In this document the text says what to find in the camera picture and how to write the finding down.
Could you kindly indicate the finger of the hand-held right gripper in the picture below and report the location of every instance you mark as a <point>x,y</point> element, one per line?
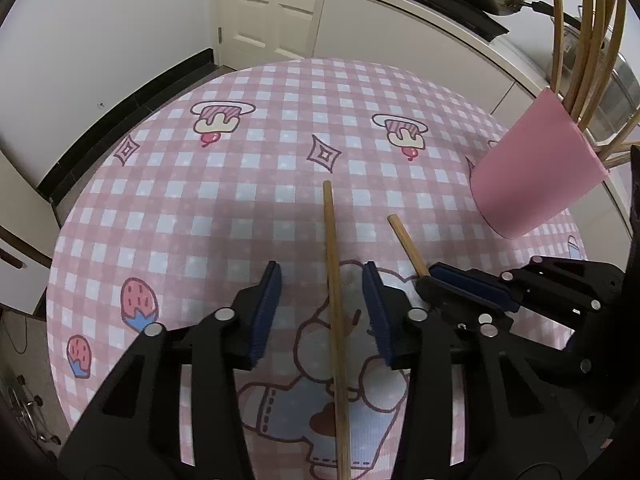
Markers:
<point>475,287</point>
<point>450,305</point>

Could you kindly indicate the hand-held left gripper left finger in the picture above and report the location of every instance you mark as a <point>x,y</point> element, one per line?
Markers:
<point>265,310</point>

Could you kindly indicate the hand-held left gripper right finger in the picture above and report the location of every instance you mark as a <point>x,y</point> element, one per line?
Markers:
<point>377,310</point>

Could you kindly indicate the wooden chopstick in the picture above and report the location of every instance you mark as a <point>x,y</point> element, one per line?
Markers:
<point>405,242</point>
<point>334,270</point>

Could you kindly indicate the pink paper cup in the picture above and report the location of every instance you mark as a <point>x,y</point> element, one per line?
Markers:
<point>525,175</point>

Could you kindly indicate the bunch of wooden chopsticks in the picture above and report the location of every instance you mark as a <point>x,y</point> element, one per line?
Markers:
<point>556,35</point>

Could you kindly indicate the pink checkered tablecloth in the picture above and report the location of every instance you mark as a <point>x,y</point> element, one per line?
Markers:
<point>225,185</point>

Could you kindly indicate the steel pot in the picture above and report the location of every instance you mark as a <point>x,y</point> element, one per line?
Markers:
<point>622,90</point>

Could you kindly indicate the white kitchen counter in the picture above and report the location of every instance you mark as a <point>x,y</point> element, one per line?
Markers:
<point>400,45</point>

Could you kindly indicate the white cabinet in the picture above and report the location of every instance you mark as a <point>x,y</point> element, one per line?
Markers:
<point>20,230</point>

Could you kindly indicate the black stove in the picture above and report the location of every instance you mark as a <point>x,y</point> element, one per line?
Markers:
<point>450,15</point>

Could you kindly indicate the white door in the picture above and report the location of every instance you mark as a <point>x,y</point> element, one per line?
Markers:
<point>265,10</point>

